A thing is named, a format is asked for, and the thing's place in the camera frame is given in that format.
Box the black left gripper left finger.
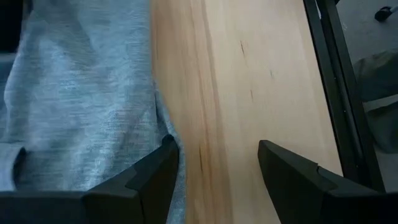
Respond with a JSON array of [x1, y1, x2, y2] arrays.
[[0, 134, 180, 224]]

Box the grey garment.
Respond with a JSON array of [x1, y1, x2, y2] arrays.
[[0, 0, 187, 224]]

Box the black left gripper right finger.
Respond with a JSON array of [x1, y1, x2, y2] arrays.
[[257, 139, 398, 224]]

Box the black chair caster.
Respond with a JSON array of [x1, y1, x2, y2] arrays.
[[374, 5, 398, 22]]

